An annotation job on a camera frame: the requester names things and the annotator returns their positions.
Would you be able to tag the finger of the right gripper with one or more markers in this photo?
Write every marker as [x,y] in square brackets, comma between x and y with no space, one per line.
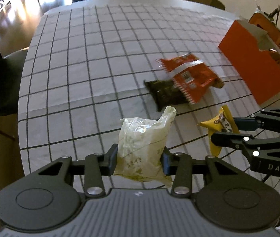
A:
[230,140]
[266,119]

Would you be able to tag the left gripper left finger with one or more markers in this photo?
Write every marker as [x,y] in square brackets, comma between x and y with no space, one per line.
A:
[96,166]

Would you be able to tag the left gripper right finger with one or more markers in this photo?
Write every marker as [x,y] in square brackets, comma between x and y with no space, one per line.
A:
[178,165]

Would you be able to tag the yellow snack packet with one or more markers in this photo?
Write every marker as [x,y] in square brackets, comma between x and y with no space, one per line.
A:
[223,122]

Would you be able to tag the pale white-green snack bag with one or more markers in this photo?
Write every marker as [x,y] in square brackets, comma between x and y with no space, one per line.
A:
[140,145]

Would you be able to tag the red cardboard box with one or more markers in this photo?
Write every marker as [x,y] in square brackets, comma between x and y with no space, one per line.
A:
[246,47]

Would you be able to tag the dark red snack bag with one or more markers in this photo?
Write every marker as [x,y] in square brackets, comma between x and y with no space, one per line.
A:
[275,55]

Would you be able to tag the dark seaweed snack pack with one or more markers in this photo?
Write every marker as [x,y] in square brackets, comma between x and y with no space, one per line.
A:
[165,93]

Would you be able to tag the bright red snack bag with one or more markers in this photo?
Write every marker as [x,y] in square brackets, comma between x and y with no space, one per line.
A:
[191,75]

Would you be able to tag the checkered tablecloth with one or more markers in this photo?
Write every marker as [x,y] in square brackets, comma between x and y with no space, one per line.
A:
[87,64]

